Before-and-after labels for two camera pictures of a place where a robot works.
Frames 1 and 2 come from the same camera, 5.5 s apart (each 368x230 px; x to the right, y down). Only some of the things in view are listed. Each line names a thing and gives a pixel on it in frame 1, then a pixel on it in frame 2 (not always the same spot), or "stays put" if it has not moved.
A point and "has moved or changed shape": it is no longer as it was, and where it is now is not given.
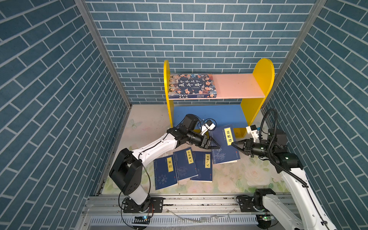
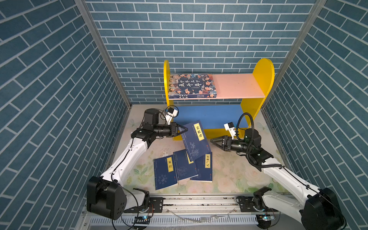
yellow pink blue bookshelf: [239, 97] stays put
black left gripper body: [196, 139] → [162, 131]
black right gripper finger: [240, 142] → [218, 140]
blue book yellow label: [224, 137] has moved or changed shape
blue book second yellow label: [185, 164] stays put
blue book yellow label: [165, 172] stays put
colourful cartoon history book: [192, 86] stays put
